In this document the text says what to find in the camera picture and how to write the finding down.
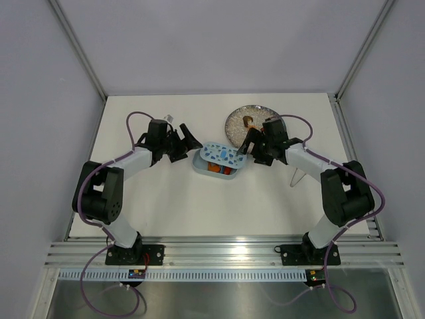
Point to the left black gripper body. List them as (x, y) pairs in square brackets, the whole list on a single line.
[(172, 144)]

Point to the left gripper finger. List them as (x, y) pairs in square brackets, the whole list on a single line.
[(176, 157), (189, 142)]

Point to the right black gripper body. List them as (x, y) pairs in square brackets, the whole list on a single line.
[(261, 151)]

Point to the light blue lunch box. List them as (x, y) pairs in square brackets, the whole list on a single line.
[(201, 166)]

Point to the light blue lunch box lid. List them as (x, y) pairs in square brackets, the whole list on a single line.
[(223, 155)]

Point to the orange shrimp food piece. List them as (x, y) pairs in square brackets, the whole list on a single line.
[(213, 167)]

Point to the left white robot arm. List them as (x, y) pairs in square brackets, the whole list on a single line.
[(99, 194)]

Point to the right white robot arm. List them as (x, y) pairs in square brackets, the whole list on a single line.
[(346, 195)]

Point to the brown mushroom food piece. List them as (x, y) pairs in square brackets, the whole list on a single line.
[(247, 121)]

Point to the speckled ceramic plate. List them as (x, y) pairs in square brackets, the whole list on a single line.
[(234, 127)]

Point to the left small circuit board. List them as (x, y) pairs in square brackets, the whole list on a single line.
[(136, 274)]

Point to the small circuit board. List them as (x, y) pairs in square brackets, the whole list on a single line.
[(136, 274), (315, 277)]

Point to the right small circuit board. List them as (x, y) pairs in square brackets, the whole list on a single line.
[(315, 277)]

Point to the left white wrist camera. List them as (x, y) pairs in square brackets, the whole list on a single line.
[(169, 118)]

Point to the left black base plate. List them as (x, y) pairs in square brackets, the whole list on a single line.
[(150, 255)]

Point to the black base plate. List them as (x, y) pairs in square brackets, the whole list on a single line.
[(301, 255), (150, 255)]

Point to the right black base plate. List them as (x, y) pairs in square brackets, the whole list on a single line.
[(301, 255)]

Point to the white slotted cable duct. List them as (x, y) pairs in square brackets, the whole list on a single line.
[(191, 275)]

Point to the aluminium mounting rail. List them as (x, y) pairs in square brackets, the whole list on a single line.
[(229, 252)]

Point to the left aluminium frame post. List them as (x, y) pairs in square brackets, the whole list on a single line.
[(76, 46)]

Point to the aluminium frame post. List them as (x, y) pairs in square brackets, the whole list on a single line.
[(365, 47), (76, 46)]

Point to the right aluminium frame post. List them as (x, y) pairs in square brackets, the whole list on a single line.
[(365, 47)]

